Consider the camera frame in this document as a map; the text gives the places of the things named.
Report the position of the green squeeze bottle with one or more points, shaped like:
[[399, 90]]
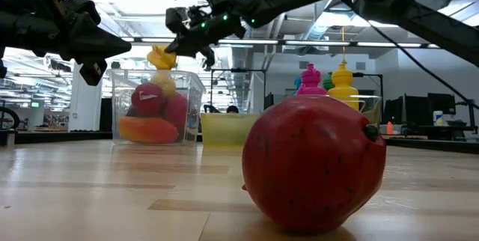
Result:
[[328, 82]]

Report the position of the red toy apple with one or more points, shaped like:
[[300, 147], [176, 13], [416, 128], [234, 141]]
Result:
[[147, 100]]

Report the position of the black frame stand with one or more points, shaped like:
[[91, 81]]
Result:
[[374, 75], [239, 70]]

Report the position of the white column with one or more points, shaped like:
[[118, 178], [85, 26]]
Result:
[[84, 102]]

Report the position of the blue squeeze bottle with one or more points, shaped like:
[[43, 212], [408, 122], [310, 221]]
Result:
[[297, 83]]

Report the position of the small dark red fruit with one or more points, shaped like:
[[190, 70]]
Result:
[[310, 166]]

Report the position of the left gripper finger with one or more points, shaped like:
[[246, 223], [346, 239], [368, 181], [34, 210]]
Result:
[[93, 72], [101, 44]]

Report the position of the small orange bottle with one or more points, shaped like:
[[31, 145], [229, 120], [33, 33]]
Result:
[[389, 128]]

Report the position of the dark desk row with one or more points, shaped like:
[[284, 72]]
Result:
[[423, 108]]

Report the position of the red-orange toy mango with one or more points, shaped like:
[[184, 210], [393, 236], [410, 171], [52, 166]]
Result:
[[147, 130]]

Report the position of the wall vent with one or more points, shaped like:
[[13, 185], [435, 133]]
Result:
[[360, 66], [304, 65]]

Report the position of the long linear ceiling light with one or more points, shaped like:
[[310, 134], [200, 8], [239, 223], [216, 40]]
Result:
[[318, 42]]

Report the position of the yellow toy starfruit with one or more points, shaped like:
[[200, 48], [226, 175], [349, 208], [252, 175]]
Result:
[[161, 58]]

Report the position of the green exit sign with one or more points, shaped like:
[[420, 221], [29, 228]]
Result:
[[35, 104]]

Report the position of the black wheel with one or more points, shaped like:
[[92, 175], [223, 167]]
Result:
[[9, 118]]

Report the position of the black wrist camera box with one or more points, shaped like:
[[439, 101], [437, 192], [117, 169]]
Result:
[[175, 19]]

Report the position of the yellow toy pear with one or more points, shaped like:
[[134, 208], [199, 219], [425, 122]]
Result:
[[164, 82]]

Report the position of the pale green cup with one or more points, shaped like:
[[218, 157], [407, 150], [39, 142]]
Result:
[[228, 128]]

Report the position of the person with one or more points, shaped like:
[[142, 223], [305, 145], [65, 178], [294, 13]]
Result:
[[232, 109]]

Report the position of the yellow squeeze bottle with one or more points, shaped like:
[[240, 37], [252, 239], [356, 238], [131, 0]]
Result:
[[342, 84]]

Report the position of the pink squeeze bottle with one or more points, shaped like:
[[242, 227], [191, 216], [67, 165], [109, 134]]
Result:
[[311, 81]]

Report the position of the white bottle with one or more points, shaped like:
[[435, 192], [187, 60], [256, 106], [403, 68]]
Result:
[[438, 118]]

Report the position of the silver spiral ceiling duct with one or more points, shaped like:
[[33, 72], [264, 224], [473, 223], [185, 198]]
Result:
[[239, 61]]

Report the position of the red tomato toy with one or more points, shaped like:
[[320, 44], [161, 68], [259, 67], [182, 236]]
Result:
[[176, 112]]

